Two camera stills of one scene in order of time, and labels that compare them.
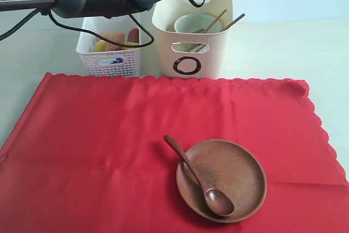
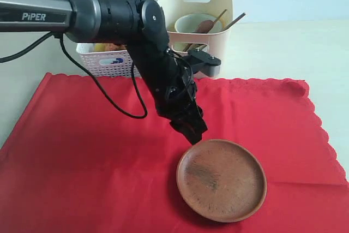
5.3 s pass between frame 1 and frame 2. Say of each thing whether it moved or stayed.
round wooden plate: stayed
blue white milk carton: stayed
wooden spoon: moved
